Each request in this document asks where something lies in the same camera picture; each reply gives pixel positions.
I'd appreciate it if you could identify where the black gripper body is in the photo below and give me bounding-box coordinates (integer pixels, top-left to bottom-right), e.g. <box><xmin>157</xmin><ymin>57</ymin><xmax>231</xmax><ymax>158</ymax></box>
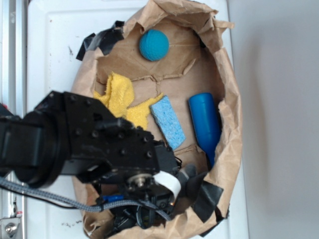
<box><xmin>63</xmin><ymin>92</ymin><xmax>181</xmax><ymax>228</ymax></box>

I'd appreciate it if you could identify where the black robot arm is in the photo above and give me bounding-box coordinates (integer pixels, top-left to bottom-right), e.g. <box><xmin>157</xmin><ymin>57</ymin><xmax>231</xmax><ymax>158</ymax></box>
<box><xmin>0</xmin><ymin>91</ymin><xmax>181</xmax><ymax>230</ymax></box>

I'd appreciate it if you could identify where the light blue sponge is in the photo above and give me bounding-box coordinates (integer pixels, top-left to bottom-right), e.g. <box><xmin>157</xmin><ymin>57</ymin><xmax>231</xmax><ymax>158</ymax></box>
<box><xmin>150</xmin><ymin>96</ymin><xmax>186</xmax><ymax>150</ymax></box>

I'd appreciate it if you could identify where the yellow microfiber cloth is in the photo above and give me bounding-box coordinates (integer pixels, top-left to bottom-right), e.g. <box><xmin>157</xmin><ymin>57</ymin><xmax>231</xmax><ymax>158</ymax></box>
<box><xmin>93</xmin><ymin>72</ymin><xmax>164</xmax><ymax>130</ymax></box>

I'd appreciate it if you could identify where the grey plush mouse toy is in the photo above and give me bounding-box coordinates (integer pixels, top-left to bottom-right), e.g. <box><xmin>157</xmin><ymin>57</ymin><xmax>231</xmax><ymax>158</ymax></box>
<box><xmin>177</xmin><ymin>164</ymin><xmax>207</xmax><ymax>199</ymax></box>

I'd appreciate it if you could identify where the blue plastic bottle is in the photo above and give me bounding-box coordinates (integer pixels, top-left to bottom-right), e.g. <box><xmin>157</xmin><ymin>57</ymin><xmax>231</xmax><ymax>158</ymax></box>
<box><xmin>188</xmin><ymin>93</ymin><xmax>221</xmax><ymax>169</ymax></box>

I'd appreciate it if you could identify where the brown paper bag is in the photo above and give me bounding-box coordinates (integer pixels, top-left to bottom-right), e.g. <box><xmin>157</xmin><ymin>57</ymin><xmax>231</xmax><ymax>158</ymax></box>
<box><xmin>72</xmin><ymin>0</ymin><xmax>243</xmax><ymax>239</ymax></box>

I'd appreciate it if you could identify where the teal textured ball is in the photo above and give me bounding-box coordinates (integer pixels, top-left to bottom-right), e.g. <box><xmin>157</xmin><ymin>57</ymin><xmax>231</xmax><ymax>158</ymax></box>
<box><xmin>139</xmin><ymin>29</ymin><xmax>169</xmax><ymax>61</ymax></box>

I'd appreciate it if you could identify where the white ribbon cable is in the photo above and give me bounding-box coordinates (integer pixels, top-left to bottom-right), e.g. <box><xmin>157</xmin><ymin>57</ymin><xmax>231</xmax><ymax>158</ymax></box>
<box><xmin>152</xmin><ymin>170</ymin><xmax>181</xmax><ymax>204</ymax></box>

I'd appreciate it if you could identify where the grey braided cable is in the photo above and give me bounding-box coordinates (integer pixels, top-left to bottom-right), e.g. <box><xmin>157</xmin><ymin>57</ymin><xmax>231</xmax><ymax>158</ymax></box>
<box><xmin>0</xmin><ymin>176</ymin><xmax>172</xmax><ymax>222</ymax></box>

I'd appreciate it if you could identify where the aluminium frame rail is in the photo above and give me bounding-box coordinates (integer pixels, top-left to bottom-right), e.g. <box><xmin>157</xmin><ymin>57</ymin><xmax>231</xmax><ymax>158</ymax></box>
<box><xmin>0</xmin><ymin>0</ymin><xmax>28</xmax><ymax>239</ymax></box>

